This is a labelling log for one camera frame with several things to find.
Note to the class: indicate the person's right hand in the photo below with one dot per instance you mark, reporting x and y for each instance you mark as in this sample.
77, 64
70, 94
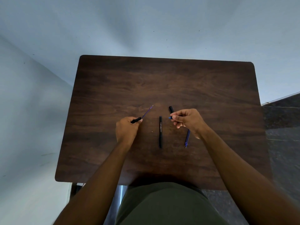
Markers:
191, 120

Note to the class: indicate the person's left hand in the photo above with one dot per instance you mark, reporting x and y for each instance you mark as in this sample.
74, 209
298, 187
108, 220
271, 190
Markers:
126, 133

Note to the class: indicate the person's right thumb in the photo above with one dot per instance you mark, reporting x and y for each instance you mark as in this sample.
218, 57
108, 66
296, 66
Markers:
178, 118

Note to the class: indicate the person's left fingers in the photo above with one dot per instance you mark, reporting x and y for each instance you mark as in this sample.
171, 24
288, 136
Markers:
134, 121

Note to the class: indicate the purple refill with black grip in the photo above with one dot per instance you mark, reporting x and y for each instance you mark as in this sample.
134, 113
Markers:
138, 119

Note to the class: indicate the person's left forearm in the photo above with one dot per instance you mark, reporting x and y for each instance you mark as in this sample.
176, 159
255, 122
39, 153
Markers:
98, 187

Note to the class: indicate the person's right forearm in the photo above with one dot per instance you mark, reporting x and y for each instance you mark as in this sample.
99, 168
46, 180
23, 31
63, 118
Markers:
246, 182

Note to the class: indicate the black pen cap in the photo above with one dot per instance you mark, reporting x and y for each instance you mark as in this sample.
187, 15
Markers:
171, 109

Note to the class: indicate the blue pen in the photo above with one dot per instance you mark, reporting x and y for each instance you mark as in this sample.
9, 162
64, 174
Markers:
187, 138

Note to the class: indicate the black pen barrel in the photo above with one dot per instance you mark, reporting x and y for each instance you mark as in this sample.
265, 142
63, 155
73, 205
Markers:
160, 132

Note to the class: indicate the metal table leg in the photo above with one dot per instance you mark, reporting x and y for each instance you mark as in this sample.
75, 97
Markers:
117, 203

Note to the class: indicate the green shirt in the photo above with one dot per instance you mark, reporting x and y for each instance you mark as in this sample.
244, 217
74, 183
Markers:
168, 206

